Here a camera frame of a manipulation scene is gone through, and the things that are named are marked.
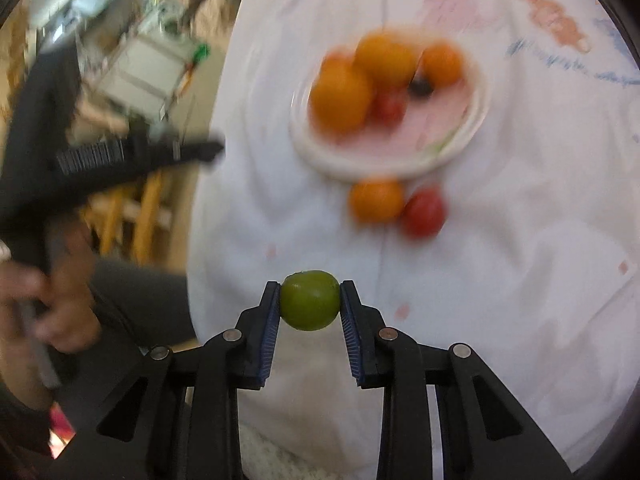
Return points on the large orange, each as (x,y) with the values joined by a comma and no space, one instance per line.
(390,63)
(340,99)

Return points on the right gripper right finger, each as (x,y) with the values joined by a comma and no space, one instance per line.
(485,432)

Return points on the pink strawberry ceramic plate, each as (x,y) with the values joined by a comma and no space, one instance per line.
(433,131)

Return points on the white kitchen cabinets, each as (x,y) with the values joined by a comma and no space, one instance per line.
(148,71)

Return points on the small tangerine top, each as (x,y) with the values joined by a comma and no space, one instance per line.
(336,61)

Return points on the yellow wooden chair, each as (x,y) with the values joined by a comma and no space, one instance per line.
(124,219)

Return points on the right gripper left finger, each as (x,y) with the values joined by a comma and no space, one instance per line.
(175,414)

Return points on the dark grape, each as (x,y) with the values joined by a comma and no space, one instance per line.
(420,88)

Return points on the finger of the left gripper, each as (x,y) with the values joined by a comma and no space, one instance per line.
(155,154)

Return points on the red cherry tomato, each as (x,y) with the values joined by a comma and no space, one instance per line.
(389,108)
(425,213)

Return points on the small tangerine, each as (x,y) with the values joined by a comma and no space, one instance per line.
(336,61)
(441,64)
(376,201)

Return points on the white cartoon print sheet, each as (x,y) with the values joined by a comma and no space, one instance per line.
(525,246)

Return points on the person's left hand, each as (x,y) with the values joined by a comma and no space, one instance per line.
(69,324)

